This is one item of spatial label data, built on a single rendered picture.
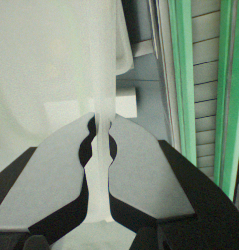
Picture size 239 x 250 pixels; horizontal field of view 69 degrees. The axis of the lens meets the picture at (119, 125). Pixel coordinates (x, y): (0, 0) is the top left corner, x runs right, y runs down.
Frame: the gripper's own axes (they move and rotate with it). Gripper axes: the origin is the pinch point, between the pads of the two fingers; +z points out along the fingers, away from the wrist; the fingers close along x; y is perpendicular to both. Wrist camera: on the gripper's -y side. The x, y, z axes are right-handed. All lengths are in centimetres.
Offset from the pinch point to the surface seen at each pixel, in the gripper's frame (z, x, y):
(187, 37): 13.0, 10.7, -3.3
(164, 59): 22.0, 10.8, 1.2
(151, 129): 34.4, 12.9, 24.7
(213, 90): 20.4, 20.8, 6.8
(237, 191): 26, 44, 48
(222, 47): 18.7, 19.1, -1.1
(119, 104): 29.5, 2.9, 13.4
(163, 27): 21.8, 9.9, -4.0
